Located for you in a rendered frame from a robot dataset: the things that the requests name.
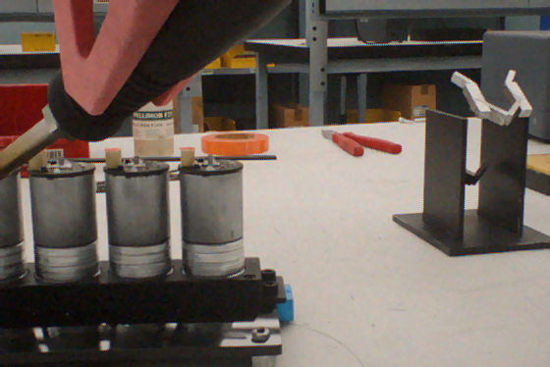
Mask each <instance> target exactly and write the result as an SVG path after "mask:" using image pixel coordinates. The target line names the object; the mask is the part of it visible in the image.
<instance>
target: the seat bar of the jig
mask: <svg viewBox="0 0 550 367"><path fill-rule="evenodd" d="M99 263H100V274H99V275H98V276H96V277H93V278H90V279H87V280H83V281H78V282H72V283H47V282H43V281H40V280H37V279H36V278H35V270H34V262H27V274H26V275H25V276H23V277H21V278H20V279H17V280H14V281H11V282H7V283H1V284H0V312H15V311H53V310H91V309H130V308H168V307H206V306H244V305H261V304H262V291H261V272H260V263H259V258H258V257H245V271H244V272H242V273H241V274H239V275H237V276H235V277H230V278H225V279H213V280H207V279H196V278H192V277H188V276H186V275H184V274H182V259H172V268H173V272H172V273H171V274H169V275H168V276H166V277H163V278H159V279H155V280H148V281H122V280H117V279H114V278H111V277H110V276H109V266H108V261H99Z"/></svg>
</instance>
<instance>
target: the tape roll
mask: <svg viewBox="0 0 550 367"><path fill-rule="evenodd" d="M267 151H269V135H267V134H259V133H250V132H228V133H216V134H206V135H203V136H202V137H201V152H202V153H205V154H209V155H256V154H261V153H265V152H267Z"/></svg>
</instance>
